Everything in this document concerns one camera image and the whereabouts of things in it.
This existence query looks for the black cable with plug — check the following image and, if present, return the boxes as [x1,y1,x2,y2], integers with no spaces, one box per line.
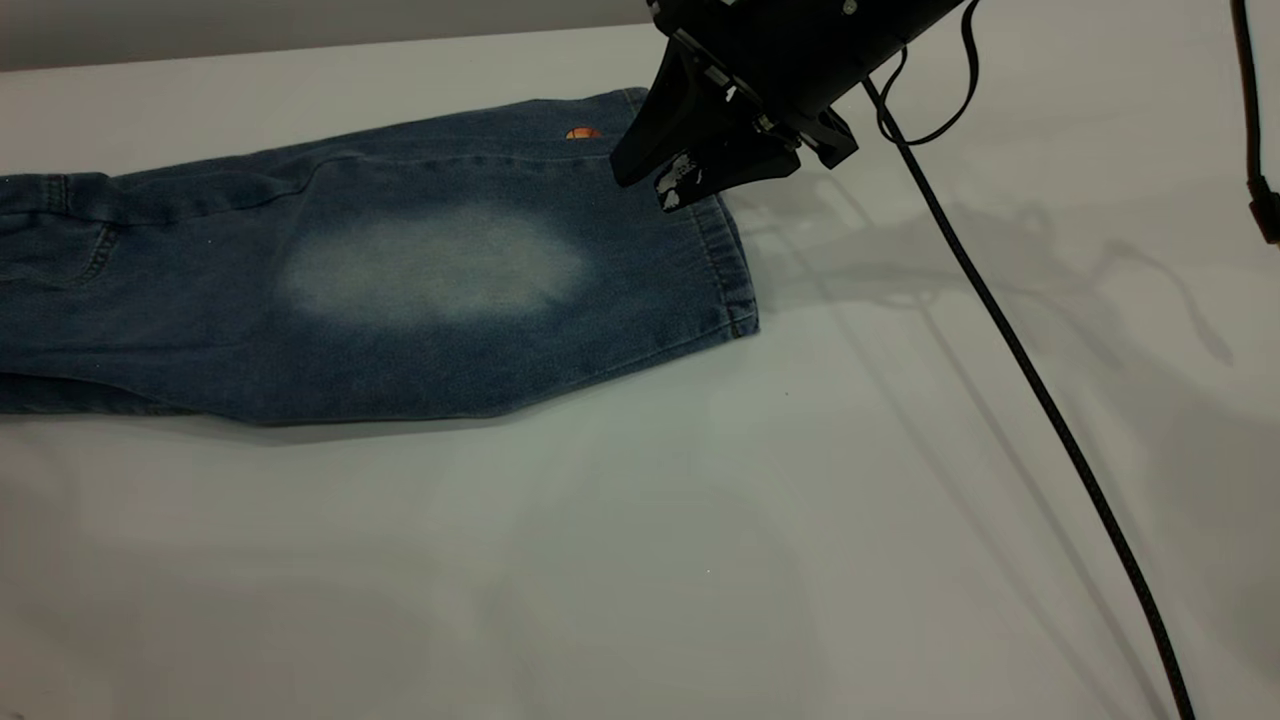
[1232,0,1280,246]

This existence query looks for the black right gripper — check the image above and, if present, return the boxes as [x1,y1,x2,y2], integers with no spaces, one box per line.
[610,0,893,213]

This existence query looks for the thin black looped cable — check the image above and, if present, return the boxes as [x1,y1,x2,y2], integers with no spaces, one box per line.
[878,0,983,148]

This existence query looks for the thick black braided cable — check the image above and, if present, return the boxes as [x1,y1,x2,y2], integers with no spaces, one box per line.
[862,78,1198,720]

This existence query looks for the blue denim shorts with print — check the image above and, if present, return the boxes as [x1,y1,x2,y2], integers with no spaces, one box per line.
[0,88,759,426]

